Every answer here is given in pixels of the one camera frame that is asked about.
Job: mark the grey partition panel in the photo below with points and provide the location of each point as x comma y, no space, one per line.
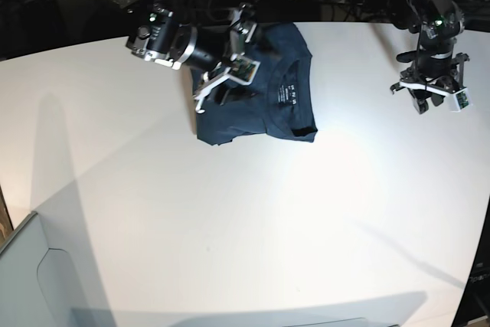
40,285

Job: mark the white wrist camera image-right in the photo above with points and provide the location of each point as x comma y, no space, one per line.
459,100

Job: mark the dark blue T-shirt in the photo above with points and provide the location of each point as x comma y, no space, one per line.
276,103

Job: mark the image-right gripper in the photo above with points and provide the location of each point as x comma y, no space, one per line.
432,77

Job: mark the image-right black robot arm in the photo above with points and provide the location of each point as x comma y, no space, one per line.
437,24

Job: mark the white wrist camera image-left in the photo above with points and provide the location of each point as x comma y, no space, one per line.
243,70

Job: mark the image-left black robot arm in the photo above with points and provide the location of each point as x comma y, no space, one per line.
160,37

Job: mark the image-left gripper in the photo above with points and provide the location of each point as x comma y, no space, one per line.
212,54

